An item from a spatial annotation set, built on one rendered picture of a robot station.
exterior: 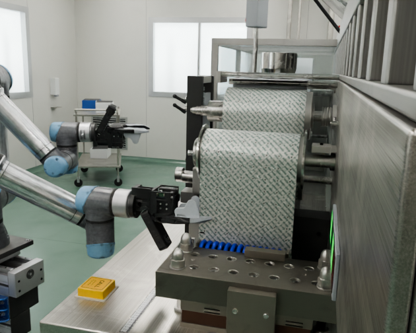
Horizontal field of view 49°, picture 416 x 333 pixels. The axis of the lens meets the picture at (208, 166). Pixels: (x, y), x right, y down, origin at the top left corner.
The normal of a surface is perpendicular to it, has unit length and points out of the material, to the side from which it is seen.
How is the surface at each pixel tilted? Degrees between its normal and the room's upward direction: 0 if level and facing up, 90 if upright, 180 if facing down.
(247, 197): 90
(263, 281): 0
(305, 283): 0
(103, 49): 90
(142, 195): 90
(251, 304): 90
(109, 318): 0
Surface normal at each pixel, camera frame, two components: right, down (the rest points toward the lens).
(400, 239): -0.60, 0.15
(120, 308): 0.03, -0.98
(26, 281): 0.92, 0.11
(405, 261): -0.25, 0.20
